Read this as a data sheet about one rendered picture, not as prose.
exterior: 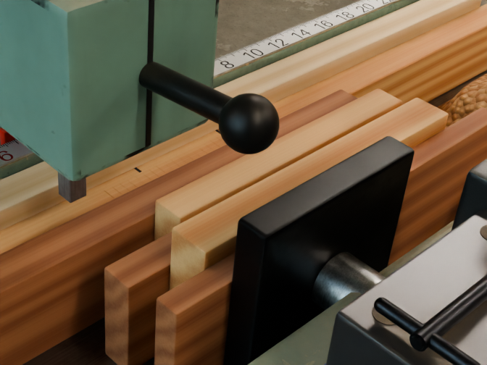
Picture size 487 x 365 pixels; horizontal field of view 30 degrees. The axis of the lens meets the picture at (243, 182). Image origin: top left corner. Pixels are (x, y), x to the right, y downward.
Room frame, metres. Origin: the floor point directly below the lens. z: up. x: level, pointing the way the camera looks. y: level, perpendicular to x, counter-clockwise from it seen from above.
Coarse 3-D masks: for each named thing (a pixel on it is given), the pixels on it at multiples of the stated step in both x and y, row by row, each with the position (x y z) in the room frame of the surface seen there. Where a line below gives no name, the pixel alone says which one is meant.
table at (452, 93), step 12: (444, 96) 0.52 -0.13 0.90; (96, 324) 0.29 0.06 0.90; (72, 336) 0.28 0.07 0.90; (84, 336) 0.28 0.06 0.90; (96, 336) 0.28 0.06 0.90; (60, 348) 0.27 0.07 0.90; (72, 348) 0.27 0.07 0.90; (84, 348) 0.27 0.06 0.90; (96, 348) 0.27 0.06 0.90; (36, 360) 0.26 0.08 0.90; (48, 360) 0.26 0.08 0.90; (60, 360) 0.26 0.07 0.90; (72, 360) 0.26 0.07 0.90; (84, 360) 0.27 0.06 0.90; (96, 360) 0.27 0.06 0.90; (108, 360) 0.27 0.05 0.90
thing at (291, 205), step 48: (384, 144) 0.31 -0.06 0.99; (288, 192) 0.27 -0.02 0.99; (336, 192) 0.28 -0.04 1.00; (384, 192) 0.30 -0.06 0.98; (240, 240) 0.25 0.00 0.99; (288, 240) 0.26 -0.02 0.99; (336, 240) 0.28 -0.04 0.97; (384, 240) 0.31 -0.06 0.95; (240, 288) 0.25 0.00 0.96; (288, 288) 0.26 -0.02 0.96; (336, 288) 0.27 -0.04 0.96; (240, 336) 0.25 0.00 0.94
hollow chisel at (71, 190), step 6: (60, 174) 0.31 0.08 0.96; (60, 180) 0.31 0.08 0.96; (66, 180) 0.31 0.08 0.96; (78, 180) 0.31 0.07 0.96; (84, 180) 0.32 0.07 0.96; (60, 186) 0.31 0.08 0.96; (66, 186) 0.31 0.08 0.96; (72, 186) 0.31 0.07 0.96; (78, 186) 0.31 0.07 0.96; (84, 186) 0.32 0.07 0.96; (60, 192) 0.31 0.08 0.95; (66, 192) 0.31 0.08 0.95; (72, 192) 0.31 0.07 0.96; (78, 192) 0.31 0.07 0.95; (84, 192) 0.32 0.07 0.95; (66, 198) 0.31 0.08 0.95; (72, 198) 0.31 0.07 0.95; (78, 198) 0.31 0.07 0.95
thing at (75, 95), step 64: (0, 0) 0.28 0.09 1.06; (64, 0) 0.26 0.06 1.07; (128, 0) 0.28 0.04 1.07; (192, 0) 0.30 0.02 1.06; (0, 64) 0.28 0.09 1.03; (64, 64) 0.26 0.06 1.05; (128, 64) 0.28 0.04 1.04; (192, 64) 0.30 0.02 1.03; (64, 128) 0.26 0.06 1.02; (128, 128) 0.28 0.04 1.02; (192, 128) 0.30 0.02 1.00
